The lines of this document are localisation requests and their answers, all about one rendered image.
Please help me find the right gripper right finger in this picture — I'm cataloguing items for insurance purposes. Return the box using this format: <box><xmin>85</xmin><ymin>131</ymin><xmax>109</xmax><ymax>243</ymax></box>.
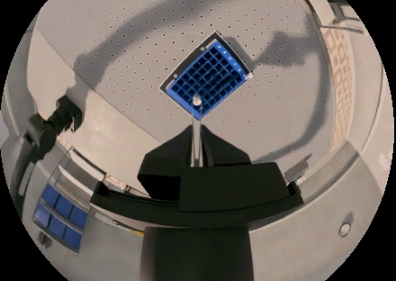
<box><xmin>201</xmin><ymin>124</ymin><xmax>252</xmax><ymax>167</ymax></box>

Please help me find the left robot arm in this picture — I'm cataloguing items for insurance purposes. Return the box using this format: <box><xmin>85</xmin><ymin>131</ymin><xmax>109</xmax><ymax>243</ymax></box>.
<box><xmin>9</xmin><ymin>98</ymin><xmax>77</xmax><ymax>222</ymax></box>

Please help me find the blue tube carrier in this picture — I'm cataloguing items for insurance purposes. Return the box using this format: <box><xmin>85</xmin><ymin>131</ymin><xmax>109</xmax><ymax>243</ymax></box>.
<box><xmin>166</xmin><ymin>41</ymin><xmax>248</xmax><ymax>120</ymax></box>

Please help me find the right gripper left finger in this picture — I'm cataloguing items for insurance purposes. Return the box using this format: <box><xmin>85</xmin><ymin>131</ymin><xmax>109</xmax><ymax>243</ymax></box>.
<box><xmin>141</xmin><ymin>124</ymin><xmax>193</xmax><ymax>167</ymax></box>

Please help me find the white vial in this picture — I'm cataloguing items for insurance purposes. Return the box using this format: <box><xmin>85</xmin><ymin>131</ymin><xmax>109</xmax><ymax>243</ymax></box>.
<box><xmin>193</xmin><ymin>94</ymin><xmax>201</xmax><ymax>105</ymax></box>

